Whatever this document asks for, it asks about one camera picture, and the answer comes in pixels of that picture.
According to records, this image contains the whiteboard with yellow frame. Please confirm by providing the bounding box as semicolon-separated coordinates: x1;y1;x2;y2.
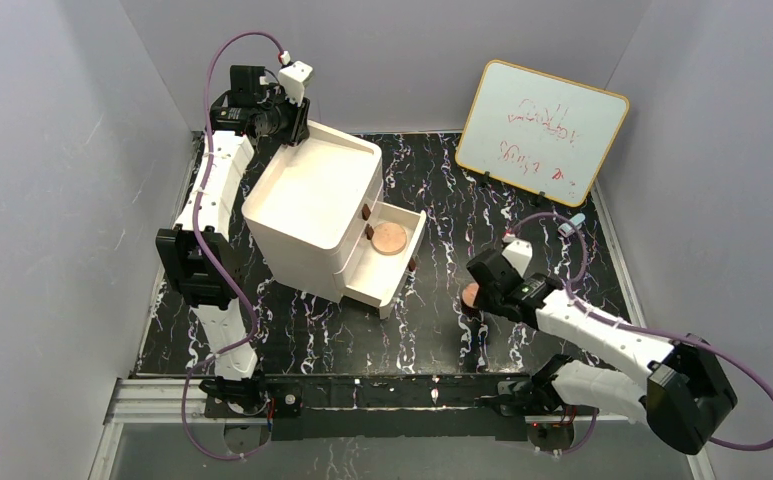
455;60;630;207

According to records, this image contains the large round pink compact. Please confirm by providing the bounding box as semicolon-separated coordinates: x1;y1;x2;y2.
370;222;408;256

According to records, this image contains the white three-drawer organizer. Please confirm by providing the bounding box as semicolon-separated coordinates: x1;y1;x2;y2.
242;122;383;302

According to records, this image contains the white bottom drawer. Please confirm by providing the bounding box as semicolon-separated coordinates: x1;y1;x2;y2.
337;202;427;320

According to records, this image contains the light blue eraser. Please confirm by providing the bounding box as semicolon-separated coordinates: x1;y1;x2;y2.
558;213;586;238

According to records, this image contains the small round pink compact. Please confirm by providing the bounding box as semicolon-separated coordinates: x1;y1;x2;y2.
460;282;480;317

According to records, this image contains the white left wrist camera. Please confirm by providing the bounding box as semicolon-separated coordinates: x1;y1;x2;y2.
277;50;314;107

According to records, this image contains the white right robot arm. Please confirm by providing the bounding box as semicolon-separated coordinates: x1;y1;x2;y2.
467;249;738;455

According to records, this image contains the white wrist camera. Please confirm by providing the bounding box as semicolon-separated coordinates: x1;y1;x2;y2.
502;236;533;277
277;50;314;107

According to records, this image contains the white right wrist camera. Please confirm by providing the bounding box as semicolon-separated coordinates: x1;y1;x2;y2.
502;236;533;277

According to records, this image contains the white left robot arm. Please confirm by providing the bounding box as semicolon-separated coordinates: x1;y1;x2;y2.
155;60;314;382

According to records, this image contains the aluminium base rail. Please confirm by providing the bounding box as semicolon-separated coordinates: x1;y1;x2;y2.
107;369;657;422

